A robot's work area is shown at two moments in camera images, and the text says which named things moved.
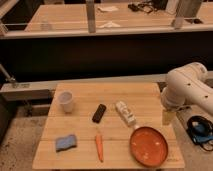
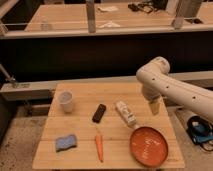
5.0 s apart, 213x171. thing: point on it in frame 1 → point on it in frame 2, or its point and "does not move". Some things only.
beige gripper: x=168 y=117 → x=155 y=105
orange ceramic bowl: x=148 y=146 does not move
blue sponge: x=65 y=143 does not move
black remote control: x=99 y=112 does not move
